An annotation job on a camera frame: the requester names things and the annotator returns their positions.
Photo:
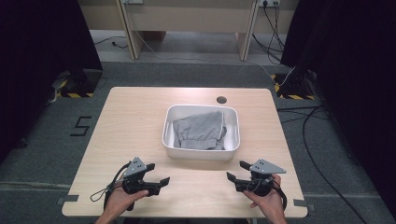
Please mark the grey pants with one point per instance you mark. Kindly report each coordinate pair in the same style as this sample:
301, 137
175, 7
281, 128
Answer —
200, 132

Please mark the person's right hand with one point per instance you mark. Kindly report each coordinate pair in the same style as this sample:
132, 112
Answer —
267, 200

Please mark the grey tape strip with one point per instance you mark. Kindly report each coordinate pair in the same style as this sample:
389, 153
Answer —
303, 203
68, 199

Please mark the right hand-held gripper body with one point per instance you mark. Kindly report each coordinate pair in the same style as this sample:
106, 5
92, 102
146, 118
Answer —
264, 174

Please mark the white wall socket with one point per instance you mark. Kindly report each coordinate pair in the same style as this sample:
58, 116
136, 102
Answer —
269, 2

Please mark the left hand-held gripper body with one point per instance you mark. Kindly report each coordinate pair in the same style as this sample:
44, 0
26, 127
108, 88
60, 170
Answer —
135, 177

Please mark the person's left hand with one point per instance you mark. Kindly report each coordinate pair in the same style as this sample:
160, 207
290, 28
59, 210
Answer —
120, 202

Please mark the beige wooden desk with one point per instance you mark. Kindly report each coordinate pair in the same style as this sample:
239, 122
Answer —
186, 18

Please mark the black stand base striped tape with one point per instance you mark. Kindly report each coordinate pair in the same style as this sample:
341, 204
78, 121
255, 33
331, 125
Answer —
292, 87
82, 81

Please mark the black curtain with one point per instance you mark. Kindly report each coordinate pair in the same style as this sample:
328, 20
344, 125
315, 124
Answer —
37, 62
351, 77

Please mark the white plastic bin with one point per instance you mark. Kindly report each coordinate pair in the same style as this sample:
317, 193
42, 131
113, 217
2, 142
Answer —
169, 130

